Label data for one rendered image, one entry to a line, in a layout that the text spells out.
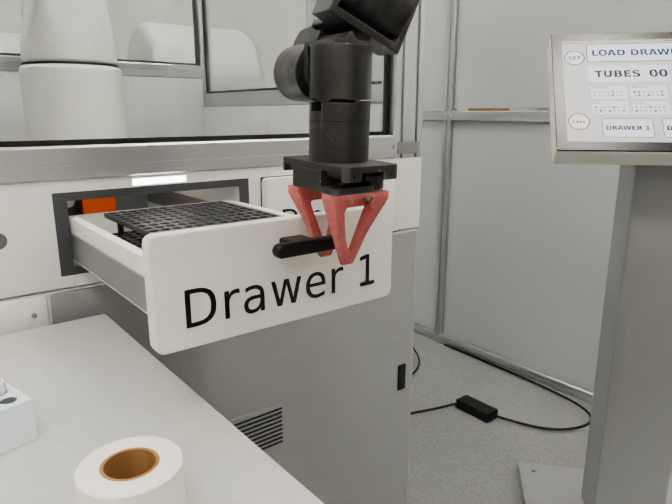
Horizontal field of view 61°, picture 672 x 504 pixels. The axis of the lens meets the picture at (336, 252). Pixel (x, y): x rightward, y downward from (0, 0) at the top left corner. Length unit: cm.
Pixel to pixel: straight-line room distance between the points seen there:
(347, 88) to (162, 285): 24
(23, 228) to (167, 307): 34
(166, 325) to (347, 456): 79
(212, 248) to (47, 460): 22
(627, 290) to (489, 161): 113
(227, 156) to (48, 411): 48
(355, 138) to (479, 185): 192
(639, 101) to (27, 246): 112
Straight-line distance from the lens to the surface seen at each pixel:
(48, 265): 85
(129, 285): 64
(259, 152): 95
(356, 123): 52
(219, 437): 53
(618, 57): 139
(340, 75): 52
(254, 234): 56
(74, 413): 60
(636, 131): 127
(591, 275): 222
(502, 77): 237
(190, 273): 53
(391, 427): 132
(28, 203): 83
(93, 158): 84
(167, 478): 41
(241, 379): 102
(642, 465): 160
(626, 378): 149
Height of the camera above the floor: 103
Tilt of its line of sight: 14 degrees down
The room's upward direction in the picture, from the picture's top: straight up
